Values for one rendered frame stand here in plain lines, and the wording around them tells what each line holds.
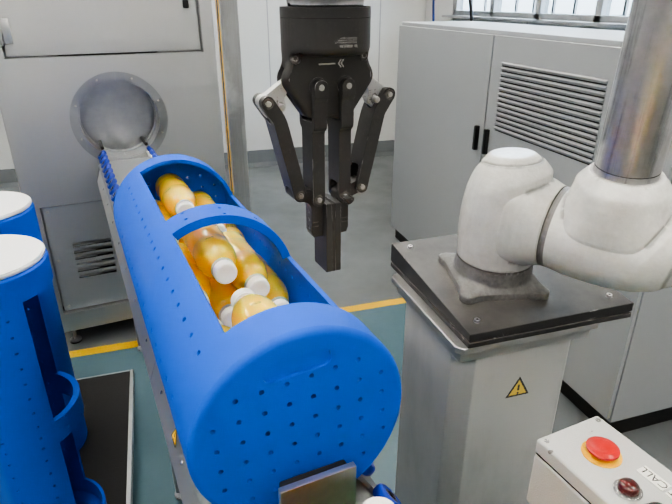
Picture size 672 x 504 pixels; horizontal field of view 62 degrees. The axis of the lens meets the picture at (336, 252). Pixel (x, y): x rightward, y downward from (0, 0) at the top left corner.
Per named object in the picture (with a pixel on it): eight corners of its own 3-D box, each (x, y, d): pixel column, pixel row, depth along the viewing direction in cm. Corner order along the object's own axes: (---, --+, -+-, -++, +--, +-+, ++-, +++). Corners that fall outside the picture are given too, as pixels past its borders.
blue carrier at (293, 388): (236, 246, 152) (220, 144, 140) (404, 470, 80) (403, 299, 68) (127, 272, 142) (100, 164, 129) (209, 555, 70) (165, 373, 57)
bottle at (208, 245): (220, 240, 113) (248, 280, 97) (186, 252, 111) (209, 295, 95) (211, 209, 109) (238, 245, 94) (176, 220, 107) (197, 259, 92)
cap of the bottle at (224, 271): (237, 275, 96) (240, 279, 95) (215, 283, 95) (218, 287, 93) (231, 256, 94) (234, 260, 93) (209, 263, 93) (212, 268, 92)
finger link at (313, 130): (330, 79, 46) (314, 80, 46) (328, 208, 51) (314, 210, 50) (312, 74, 49) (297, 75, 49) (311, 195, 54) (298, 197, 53)
